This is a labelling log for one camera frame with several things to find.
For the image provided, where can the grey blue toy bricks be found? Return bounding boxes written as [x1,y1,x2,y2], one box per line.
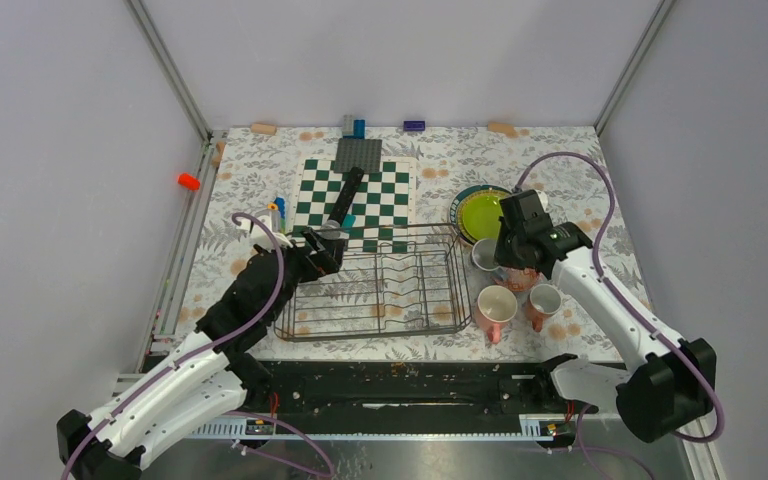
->
[341,115,366,139]

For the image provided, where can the large pink mug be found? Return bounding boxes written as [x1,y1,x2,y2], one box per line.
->
[473,285,518,345]

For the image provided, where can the grey blue mug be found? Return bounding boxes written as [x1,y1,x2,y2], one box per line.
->
[471,238,501,273]

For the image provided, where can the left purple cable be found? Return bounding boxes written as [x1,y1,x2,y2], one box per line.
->
[59,211,339,480]

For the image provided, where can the orange cylinder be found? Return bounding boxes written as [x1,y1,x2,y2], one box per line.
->
[177,173,201,191]

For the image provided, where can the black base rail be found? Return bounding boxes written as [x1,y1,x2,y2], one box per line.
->
[140,354,670,439]

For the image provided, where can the teal block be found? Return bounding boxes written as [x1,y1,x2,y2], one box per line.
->
[341,214,356,233]

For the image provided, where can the black wire dish rack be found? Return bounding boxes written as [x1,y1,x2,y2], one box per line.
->
[273,223,471,342]

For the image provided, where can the black microphone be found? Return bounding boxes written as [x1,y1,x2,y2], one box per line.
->
[319,167,365,240]

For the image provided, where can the purple toy brick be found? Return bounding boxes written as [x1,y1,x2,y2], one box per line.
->
[402,120,426,132]

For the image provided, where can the blue white patterned bowl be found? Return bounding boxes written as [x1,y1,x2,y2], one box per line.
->
[492,267,542,293]

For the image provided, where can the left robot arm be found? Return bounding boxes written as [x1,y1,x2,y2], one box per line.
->
[56,228,347,479]

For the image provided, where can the colourful toy block stack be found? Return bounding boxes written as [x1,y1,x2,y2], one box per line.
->
[267,197,286,233]

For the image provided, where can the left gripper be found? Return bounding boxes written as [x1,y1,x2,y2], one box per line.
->
[256,227,345,322]

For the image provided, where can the green white chessboard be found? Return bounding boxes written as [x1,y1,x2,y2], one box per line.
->
[290,157,416,253]

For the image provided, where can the small pink mug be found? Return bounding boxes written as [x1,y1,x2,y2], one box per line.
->
[524,284,563,333]

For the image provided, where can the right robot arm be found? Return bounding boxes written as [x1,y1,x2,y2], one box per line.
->
[495,190,722,443]

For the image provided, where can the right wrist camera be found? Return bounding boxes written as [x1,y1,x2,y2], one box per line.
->
[535,190,550,209]

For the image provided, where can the lime green plate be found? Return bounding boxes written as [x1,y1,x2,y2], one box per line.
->
[457,189,508,244]

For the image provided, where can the wooden cork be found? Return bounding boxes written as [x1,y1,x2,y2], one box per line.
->
[250,123,278,136]
[487,122,519,138]

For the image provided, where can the left wooden cork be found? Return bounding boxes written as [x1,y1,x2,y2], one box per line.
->
[250,123,278,136]

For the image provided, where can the grey building baseplate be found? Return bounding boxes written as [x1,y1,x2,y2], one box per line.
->
[332,138,383,174]

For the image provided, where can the white plate green red rim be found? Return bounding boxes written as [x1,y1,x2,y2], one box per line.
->
[450,184,514,250]

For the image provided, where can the right wooden cork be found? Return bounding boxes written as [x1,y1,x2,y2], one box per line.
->
[487,122,519,138]

